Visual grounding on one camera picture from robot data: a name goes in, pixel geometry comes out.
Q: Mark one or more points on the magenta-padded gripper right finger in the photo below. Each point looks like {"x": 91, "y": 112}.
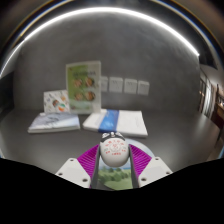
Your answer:
{"x": 155, "y": 170}

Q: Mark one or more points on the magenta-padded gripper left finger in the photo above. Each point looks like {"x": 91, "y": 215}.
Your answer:
{"x": 73, "y": 171}

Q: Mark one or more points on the white printed computer mouse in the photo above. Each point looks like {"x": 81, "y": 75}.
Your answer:
{"x": 114, "y": 150}

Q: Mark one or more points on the large grey-blue magazine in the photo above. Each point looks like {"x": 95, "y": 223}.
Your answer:
{"x": 55, "y": 121}

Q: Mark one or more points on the white book with blue band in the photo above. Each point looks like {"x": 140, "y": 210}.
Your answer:
{"x": 116, "y": 121}

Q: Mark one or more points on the white sticker card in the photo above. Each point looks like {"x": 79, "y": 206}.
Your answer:
{"x": 56, "y": 101}

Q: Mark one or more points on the green food poster stand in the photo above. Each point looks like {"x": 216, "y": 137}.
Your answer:
{"x": 83, "y": 86}

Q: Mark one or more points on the white wall socket plate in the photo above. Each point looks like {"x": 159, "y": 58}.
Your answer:
{"x": 116, "y": 84}
{"x": 104, "y": 83}
{"x": 143, "y": 88}
{"x": 130, "y": 86}

